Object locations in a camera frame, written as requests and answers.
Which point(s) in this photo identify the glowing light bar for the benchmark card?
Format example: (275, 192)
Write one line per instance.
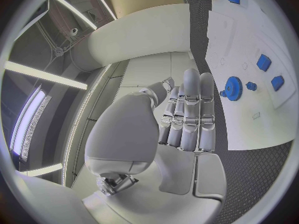
(28, 119)

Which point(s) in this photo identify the small blue block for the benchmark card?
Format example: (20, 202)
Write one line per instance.
(277, 83)

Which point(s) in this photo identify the blue gear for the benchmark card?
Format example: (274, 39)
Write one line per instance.
(233, 89)

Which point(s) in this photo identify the white leaning panel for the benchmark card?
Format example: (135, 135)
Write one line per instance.
(144, 0)
(140, 37)

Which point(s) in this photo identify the large blue block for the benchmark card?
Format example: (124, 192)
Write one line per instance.
(264, 62)

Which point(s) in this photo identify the blue peg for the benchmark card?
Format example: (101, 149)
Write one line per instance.
(251, 86)
(223, 93)

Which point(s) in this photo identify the white ceiling camera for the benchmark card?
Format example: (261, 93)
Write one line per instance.
(73, 31)

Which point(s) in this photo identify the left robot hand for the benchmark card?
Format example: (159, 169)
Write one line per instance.
(126, 134)

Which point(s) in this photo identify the white task board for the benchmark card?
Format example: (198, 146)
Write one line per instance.
(245, 125)

